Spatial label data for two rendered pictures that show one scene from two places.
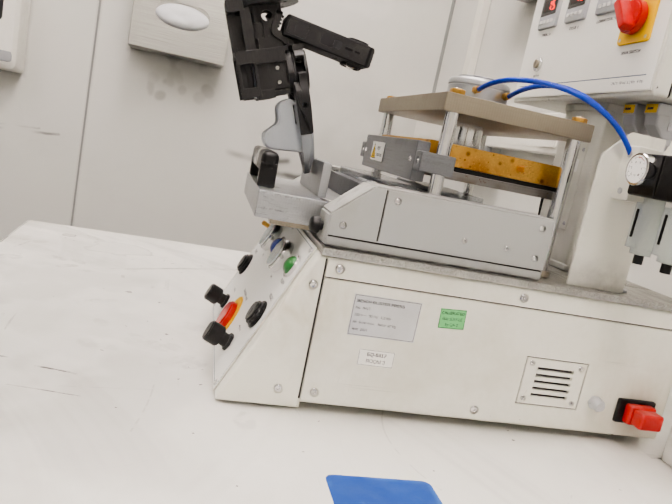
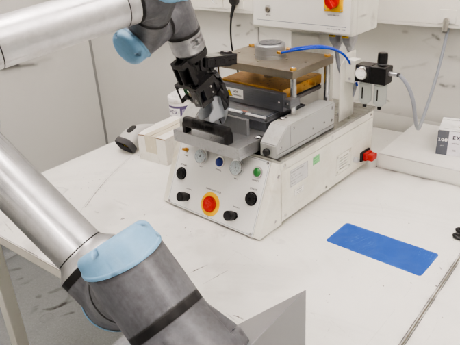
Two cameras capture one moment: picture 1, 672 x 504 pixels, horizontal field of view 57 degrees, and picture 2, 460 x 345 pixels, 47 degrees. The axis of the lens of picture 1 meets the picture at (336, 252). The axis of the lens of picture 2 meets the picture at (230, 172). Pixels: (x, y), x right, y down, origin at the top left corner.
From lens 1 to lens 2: 87 cm
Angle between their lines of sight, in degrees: 36
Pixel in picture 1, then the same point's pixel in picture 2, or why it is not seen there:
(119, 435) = (265, 271)
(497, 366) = (329, 166)
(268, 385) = (272, 223)
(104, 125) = not seen: outside the picture
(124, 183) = not seen: outside the picture
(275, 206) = (245, 152)
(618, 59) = (326, 17)
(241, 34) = (185, 75)
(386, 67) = not seen: outside the picture
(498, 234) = (321, 118)
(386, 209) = (291, 133)
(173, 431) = (272, 259)
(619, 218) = (348, 87)
